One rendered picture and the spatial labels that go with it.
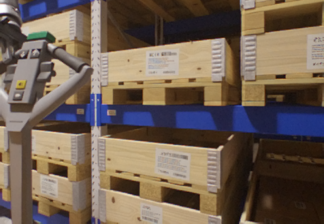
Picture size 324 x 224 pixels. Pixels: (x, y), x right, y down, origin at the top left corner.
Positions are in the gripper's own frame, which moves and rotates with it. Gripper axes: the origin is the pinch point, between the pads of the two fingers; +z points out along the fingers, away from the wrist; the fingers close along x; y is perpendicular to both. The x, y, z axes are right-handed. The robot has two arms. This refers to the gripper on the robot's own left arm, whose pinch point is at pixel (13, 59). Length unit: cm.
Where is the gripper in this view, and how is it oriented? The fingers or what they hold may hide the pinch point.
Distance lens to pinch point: 85.7
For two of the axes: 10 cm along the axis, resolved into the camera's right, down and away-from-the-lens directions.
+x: 3.0, 2.7, 9.2
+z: 3.9, 8.4, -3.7
